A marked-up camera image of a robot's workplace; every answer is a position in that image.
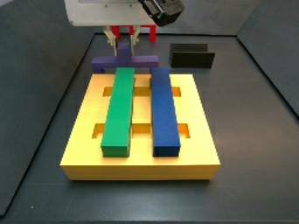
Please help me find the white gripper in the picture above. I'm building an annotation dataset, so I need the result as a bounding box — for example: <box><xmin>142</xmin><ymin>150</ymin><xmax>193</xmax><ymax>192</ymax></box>
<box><xmin>64</xmin><ymin>0</ymin><xmax>154</xmax><ymax>56</ymax></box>

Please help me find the purple cross-shaped block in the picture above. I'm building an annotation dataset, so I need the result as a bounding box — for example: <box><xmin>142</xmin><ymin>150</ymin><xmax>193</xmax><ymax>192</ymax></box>
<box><xmin>90</xmin><ymin>42</ymin><xmax>158</xmax><ymax>74</ymax></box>

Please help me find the yellow slotted board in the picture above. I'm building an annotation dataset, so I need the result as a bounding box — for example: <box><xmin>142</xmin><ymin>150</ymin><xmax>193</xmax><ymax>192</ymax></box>
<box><xmin>60</xmin><ymin>74</ymin><xmax>220</xmax><ymax>180</ymax></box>

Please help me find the red cross-shaped block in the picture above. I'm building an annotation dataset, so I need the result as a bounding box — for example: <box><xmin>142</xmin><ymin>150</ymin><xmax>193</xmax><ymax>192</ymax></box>
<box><xmin>110</xmin><ymin>24</ymin><xmax>156</xmax><ymax>43</ymax></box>

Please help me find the black foam block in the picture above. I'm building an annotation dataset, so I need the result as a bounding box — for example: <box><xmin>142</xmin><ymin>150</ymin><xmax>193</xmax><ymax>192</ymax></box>
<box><xmin>169</xmin><ymin>44</ymin><xmax>214</xmax><ymax>68</ymax></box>

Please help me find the blue long bar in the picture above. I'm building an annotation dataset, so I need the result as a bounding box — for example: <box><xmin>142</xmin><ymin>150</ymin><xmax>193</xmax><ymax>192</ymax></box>
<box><xmin>150</xmin><ymin>67</ymin><xmax>181</xmax><ymax>157</ymax></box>

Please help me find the green long bar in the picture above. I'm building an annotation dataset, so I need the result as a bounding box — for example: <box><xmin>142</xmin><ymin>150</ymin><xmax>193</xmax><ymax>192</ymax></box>
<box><xmin>100</xmin><ymin>67</ymin><xmax>134</xmax><ymax>158</ymax></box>

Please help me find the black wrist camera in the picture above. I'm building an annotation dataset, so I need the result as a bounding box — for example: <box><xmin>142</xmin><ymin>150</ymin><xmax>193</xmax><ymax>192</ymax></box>
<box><xmin>137</xmin><ymin>0</ymin><xmax>184</xmax><ymax>27</ymax></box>

